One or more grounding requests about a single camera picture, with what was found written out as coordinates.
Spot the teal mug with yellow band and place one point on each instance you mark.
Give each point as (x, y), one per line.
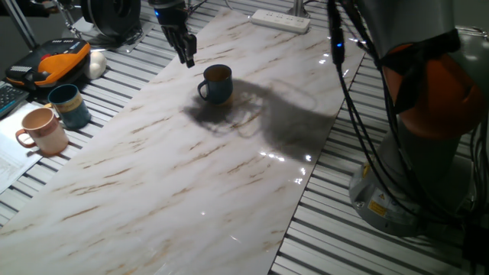
(72, 114)

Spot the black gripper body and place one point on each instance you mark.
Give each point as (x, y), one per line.
(170, 13)

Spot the teal cup with orange inside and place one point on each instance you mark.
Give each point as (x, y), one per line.
(221, 89)

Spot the pink mug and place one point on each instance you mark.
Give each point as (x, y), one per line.
(49, 137)

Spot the metal pole stand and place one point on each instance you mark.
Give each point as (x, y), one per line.
(298, 7)

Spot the black round device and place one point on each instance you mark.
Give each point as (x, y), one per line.
(111, 17)

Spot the marble pattern board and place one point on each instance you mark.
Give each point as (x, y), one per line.
(153, 183)

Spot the white egg-shaped object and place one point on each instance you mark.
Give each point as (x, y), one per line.
(96, 65)

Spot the black keyboard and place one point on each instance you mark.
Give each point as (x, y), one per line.
(9, 97)

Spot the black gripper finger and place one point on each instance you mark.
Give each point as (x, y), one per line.
(173, 42)
(190, 49)

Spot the orange and black teach pendant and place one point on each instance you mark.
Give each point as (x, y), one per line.
(57, 63)

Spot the white power strip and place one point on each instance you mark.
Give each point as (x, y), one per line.
(279, 21)

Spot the thin metal rod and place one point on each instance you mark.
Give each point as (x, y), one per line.
(63, 13)

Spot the white printed paper sheet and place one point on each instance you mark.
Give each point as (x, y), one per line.
(11, 160)

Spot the grey base plate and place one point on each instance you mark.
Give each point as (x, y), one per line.
(133, 44)

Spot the thick grey metal strut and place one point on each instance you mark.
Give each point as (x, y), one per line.
(21, 26)

